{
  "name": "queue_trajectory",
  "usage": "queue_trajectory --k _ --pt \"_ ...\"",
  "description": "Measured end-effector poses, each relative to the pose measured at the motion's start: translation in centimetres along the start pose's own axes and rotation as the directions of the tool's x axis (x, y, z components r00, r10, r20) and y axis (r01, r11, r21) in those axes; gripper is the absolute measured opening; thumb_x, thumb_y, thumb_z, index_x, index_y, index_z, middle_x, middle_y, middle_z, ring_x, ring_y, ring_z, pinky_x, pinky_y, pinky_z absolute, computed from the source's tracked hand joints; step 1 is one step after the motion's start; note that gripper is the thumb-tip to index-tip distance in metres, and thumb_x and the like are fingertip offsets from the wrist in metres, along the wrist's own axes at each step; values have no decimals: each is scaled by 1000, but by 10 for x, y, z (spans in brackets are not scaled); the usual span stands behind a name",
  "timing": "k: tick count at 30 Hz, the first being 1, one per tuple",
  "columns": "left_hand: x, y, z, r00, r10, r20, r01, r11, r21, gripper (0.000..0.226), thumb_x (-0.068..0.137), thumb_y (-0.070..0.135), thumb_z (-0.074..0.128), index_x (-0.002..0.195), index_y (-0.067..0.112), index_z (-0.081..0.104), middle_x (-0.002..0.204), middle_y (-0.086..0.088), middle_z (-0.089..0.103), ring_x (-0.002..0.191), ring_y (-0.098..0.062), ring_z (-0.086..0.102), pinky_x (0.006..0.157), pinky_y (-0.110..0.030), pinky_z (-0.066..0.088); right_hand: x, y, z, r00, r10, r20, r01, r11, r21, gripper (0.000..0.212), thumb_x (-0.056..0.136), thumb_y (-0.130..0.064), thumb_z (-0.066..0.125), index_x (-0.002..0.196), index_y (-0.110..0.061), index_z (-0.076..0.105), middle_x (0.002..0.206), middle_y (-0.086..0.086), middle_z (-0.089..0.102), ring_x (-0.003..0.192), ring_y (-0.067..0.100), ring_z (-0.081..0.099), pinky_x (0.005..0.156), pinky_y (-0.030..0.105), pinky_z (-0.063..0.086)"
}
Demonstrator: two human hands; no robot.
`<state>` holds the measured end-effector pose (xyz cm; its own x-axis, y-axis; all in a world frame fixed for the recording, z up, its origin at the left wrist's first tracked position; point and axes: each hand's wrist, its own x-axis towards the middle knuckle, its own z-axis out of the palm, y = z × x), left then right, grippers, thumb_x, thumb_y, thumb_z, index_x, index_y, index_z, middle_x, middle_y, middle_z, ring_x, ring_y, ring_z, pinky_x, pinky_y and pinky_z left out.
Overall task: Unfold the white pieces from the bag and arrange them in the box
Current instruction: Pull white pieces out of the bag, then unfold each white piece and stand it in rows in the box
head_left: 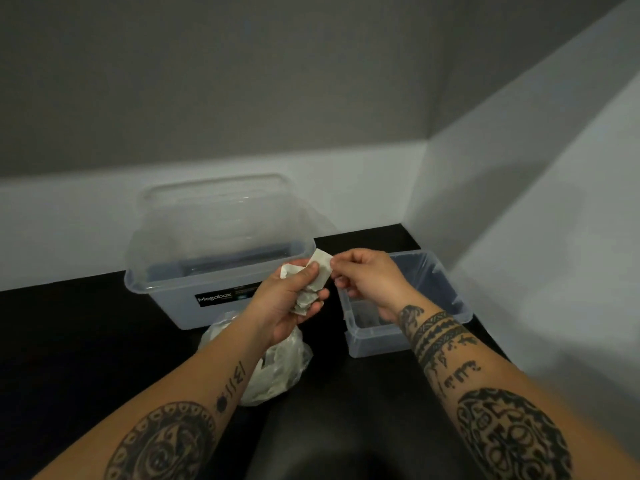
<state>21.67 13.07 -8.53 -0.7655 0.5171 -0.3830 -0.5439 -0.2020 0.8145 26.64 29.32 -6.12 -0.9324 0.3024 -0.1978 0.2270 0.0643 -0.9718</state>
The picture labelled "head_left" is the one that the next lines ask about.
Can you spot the small clear plastic bin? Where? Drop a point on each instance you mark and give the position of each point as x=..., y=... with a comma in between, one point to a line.
x=370, y=344

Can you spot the person's right hand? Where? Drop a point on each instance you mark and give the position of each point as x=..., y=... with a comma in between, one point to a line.
x=375, y=279

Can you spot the person's right forearm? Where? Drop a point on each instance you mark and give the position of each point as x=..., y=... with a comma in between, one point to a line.
x=510, y=409

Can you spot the clear plastic bag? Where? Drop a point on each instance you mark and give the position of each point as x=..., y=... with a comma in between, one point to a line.
x=215, y=334

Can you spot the clear storage box lid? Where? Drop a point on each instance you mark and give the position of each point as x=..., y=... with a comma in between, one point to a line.
x=215, y=219

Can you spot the person's left hand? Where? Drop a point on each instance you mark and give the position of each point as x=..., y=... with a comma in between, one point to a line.
x=277, y=304

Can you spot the tea bags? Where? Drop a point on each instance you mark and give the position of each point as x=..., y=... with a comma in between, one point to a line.
x=305, y=302
x=320, y=269

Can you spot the person's left forearm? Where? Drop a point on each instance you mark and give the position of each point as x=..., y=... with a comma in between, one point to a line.
x=165, y=414

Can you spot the large clear storage box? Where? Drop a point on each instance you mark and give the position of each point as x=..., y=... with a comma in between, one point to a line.
x=165, y=304

